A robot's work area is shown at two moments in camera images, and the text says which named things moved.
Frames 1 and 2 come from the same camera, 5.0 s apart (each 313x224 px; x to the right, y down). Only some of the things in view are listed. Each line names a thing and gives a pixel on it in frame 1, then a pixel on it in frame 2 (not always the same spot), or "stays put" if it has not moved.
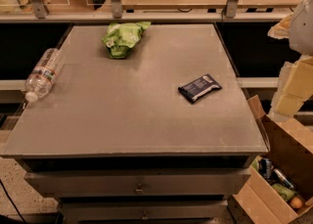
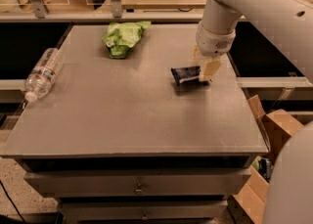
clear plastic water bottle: (41, 79) stays put
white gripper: (302, 29) → (212, 44)
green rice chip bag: (120, 37) stays put
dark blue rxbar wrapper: (199, 87) → (183, 74)
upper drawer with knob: (216, 183) stays put
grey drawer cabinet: (163, 136) stays put
